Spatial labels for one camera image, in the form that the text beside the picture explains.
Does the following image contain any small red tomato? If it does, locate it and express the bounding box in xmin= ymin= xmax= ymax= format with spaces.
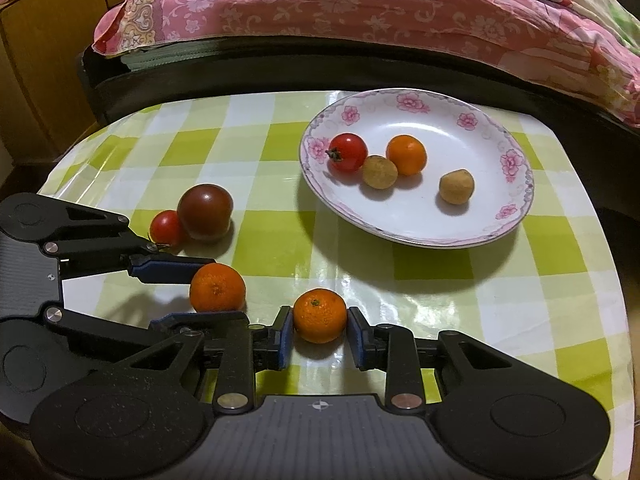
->
xmin=326 ymin=132 xmax=369 ymax=174
xmin=149 ymin=210 xmax=186 ymax=247

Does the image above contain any large dark red tomato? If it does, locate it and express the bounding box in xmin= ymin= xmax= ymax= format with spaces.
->
xmin=177 ymin=183 xmax=233 ymax=242

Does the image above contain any large orange mandarin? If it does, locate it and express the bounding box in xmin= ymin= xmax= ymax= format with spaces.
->
xmin=293 ymin=288 xmax=347 ymax=344

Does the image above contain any tan longan fruit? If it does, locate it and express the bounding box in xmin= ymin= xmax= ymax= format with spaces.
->
xmin=438 ymin=169 xmax=475 ymax=205
xmin=361 ymin=155 xmax=398 ymax=190

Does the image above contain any small orange mandarin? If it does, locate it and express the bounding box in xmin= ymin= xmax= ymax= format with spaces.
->
xmin=386 ymin=134 xmax=427 ymax=177

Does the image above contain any green white checkered tablecloth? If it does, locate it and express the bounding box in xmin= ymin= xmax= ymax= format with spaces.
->
xmin=42 ymin=92 xmax=634 ymax=479

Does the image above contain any brown wooden cabinet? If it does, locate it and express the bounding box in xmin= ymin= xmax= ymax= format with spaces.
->
xmin=1 ymin=0 xmax=115 ymax=164

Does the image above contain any white floral rimmed plate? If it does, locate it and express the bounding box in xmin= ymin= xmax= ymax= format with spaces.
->
xmin=298 ymin=88 xmax=535 ymax=249

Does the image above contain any pink floral quilt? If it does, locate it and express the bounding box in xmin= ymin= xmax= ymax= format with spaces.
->
xmin=92 ymin=0 xmax=639 ymax=127

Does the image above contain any black bed frame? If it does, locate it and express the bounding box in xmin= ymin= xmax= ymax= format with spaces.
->
xmin=78 ymin=37 xmax=639 ymax=218

